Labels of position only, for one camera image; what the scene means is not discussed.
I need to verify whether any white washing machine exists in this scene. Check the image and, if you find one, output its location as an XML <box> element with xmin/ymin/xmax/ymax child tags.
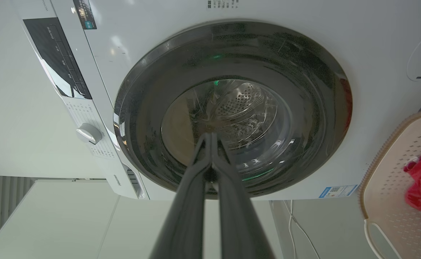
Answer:
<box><xmin>11</xmin><ymin>0</ymin><xmax>421</xmax><ymax>201</ymax></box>

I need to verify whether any silver washing machine dial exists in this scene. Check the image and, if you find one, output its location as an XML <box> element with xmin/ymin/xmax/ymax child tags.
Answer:
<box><xmin>76</xmin><ymin>123</ymin><xmax>103</xmax><ymax>145</ymax></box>

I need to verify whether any round dark washing machine door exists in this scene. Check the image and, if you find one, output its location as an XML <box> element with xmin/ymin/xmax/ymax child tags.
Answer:
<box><xmin>113</xmin><ymin>21</ymin><xmax>353</xmax><ymax>197</ymax></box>

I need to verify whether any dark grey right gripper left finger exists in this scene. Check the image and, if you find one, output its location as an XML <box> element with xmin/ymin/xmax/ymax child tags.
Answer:
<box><xmin>149</xmin><ymin>133</ymin><xmax>212</xmax><ymax>259</ymax></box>

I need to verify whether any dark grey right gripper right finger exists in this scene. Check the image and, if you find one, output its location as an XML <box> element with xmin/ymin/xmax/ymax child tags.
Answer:
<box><xmin>210</xmin><ymin>132</ymin><xmax>276</xmax><ymax>259</ymax></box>

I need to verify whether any white cabinet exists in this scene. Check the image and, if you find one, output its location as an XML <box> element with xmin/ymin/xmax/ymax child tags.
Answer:
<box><xmin>0</xmin><ymin>179</ymin><xmax>283</xmax><ymax>259</ymax></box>

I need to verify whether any beige perforated laundry basket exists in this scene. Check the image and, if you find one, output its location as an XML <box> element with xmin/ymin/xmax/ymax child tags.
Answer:
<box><xmin>358</xmin><ymin>111</ymin><xmax>421</xmax><ymax>259</ymax></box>

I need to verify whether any white power cable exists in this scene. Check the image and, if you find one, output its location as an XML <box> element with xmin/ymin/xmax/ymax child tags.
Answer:
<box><xmin>283</xmin><ymin>200</ymin><xmax>321</xmax><ymax>259</ymax></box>

